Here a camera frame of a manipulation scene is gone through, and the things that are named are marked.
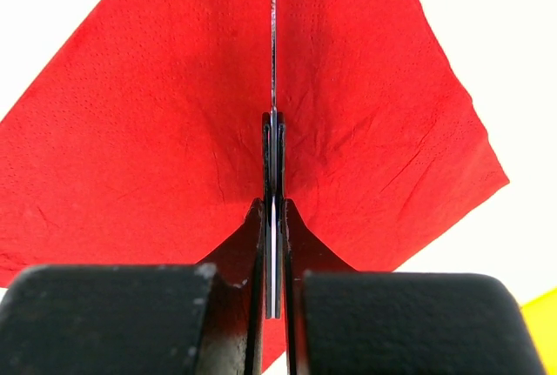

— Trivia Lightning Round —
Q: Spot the steak knife patterned handle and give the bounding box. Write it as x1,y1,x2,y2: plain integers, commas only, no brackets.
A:
263,0,285,319

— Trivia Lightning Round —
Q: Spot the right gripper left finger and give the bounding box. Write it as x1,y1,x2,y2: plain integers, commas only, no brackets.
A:
1,199,265,374

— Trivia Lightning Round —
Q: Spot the yellow plastic bin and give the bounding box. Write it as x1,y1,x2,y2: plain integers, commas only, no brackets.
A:
521,288,557,375

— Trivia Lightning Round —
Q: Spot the red paper napkin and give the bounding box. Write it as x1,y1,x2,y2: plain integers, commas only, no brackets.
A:
0,0,511,374

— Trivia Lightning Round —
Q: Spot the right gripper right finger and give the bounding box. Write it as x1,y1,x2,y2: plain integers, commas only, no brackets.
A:
281,200,544,374

